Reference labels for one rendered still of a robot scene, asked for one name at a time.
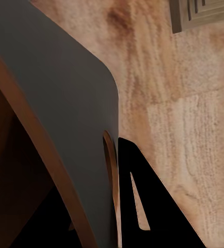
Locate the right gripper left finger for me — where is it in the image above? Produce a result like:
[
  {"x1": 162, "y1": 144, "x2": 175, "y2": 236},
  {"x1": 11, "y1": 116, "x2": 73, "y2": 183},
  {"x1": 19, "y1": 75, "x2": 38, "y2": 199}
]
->
[{"x1": 9, "y1": 185, "x2": 82, "y2": 248}]

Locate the trash can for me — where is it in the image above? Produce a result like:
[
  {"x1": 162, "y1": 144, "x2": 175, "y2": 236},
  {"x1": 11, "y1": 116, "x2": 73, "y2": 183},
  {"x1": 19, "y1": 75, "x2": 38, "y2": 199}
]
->
[{"x1": 0, "y1": 0, "x2": 119, "y2": 248}]

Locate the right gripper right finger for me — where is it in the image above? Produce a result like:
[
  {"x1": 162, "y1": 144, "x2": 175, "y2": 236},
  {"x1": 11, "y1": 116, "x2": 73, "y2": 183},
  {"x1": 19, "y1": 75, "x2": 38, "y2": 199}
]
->
[{"x1": 118, "y1": 137, "x2": 206, "y2": 248}]

